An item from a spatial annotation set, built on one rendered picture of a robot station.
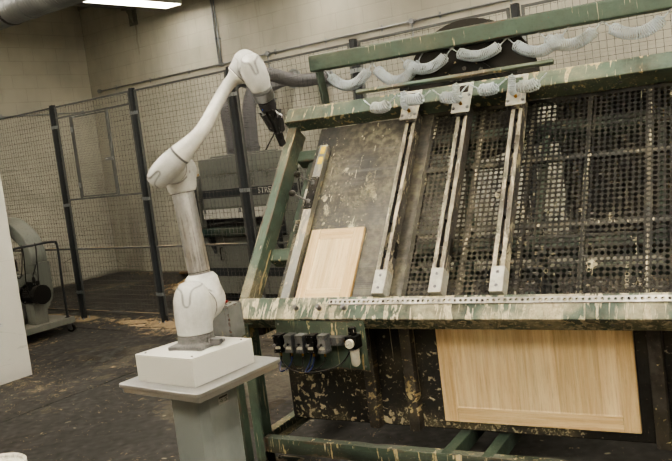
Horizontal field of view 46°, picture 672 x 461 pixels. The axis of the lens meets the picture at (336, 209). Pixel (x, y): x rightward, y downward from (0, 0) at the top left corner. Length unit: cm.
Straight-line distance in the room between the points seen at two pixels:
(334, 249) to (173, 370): 114
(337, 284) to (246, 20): 727
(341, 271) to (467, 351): 73
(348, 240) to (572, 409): 133
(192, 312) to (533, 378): 156
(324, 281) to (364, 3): 608
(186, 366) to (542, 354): 158
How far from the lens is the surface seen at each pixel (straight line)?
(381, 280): 377
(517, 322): 349
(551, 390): 380
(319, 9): 1007
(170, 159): 344
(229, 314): 393
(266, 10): 1063
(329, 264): 403
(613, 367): 370
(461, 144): 402
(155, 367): 346
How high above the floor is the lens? 165
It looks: 5 degrees down
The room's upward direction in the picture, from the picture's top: 7 degrees counter-clockwise
